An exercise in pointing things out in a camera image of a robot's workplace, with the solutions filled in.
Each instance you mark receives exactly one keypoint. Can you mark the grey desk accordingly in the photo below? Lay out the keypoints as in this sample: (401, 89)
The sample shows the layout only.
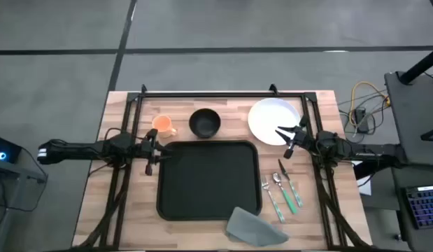
(398, 217)

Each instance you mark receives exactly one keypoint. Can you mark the black plastic tray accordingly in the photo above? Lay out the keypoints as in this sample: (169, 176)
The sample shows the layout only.
(209, 182)

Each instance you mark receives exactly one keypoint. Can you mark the dark grey side table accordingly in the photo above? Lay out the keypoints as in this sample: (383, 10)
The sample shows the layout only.
(412, 115)

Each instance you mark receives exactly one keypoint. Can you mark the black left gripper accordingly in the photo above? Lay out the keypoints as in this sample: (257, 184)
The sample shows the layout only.
(149, 150)

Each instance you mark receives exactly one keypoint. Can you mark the black stand beam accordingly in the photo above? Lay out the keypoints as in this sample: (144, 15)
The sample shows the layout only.
(363, 171)

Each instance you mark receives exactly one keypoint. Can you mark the grey metal stand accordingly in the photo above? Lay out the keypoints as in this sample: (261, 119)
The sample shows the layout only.
(13, 171)

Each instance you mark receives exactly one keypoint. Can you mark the orange mug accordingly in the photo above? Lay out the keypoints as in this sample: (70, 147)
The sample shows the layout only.
(162, 123)

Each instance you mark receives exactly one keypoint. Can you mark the black power adapter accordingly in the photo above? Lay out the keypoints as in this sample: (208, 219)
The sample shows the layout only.
(360, 119)

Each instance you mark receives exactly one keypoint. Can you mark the black computer with blue light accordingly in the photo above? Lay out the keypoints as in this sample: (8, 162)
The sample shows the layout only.
(6, 148)

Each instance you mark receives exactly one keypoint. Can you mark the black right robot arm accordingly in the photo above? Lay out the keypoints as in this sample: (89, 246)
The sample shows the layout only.
(342, 148)

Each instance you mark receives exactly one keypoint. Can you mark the backlit black keyboard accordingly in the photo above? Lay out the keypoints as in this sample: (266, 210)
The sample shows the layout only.
(424, 206)

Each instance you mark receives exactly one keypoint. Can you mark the white plate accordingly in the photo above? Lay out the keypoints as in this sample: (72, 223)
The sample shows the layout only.
(268, 115)

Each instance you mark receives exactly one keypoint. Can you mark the black bowl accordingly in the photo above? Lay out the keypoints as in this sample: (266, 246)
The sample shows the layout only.
(204, 122)

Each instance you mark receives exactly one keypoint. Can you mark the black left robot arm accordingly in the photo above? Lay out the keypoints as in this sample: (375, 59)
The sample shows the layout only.
(79, 150)

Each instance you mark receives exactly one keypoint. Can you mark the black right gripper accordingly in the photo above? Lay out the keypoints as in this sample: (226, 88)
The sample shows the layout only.
(297, 138)

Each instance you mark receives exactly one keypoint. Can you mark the white paper sheet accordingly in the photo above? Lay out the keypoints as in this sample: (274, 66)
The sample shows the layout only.
(366, 185)

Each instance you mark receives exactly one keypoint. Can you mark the grey cloth napkin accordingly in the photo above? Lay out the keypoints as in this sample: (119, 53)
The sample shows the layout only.
(251, 229)

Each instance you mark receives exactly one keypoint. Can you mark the black pole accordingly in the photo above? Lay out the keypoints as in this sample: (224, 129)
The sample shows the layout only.
(422, 64)

